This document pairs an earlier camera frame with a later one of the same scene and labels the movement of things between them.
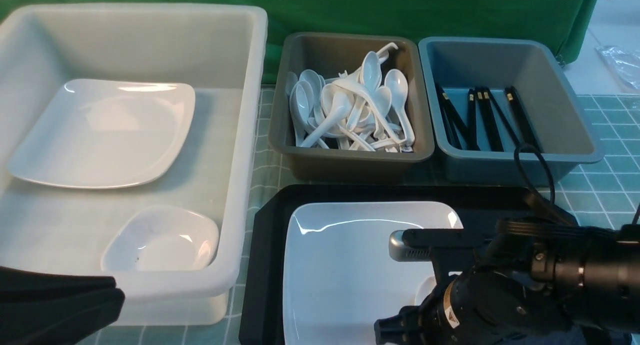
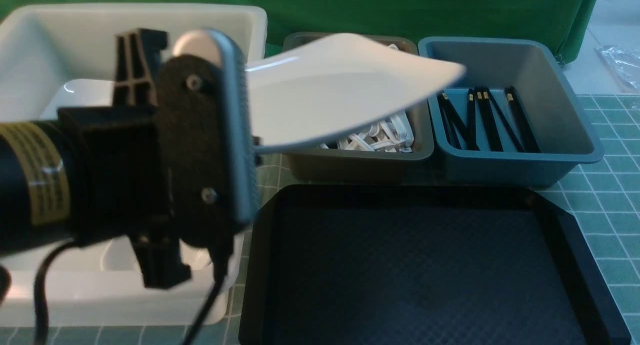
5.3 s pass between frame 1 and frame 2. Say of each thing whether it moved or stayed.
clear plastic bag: stayed
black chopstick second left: stayed
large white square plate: moved
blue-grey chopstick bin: stayed
